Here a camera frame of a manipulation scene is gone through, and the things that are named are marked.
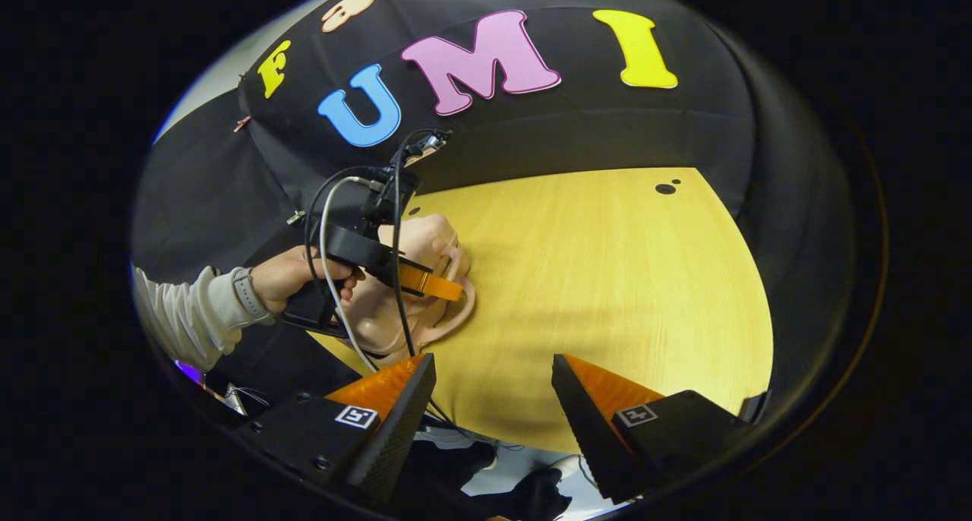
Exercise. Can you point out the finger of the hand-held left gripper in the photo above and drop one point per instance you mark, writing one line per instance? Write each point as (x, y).
(433, 284)

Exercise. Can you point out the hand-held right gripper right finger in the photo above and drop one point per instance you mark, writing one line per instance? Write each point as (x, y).
(588, 430)

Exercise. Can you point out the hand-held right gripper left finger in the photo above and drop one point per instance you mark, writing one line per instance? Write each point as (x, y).
(399, 430)

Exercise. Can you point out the pale pink suitcase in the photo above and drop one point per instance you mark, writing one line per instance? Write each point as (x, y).
(425, 240)

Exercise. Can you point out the silver clip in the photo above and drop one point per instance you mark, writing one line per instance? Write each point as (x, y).
(295, 217)

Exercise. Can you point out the black shoe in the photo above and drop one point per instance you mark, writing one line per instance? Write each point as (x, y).
(531, 494)

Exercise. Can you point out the grey wristwatch band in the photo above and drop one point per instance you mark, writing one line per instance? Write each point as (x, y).
(247, 293)

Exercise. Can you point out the person's dark trousers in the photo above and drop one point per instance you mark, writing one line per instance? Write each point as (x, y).
(281, 369)

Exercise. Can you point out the small black block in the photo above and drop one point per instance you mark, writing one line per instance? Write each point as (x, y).
(754, 407)

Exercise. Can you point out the copper clamp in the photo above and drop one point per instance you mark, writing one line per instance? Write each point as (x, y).
(241, 124)

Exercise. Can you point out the smartphone with lit screen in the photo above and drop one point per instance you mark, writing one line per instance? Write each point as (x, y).
(188, 371)

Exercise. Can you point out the black backdrop cloth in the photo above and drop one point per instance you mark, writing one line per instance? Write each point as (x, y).
(607, 126)

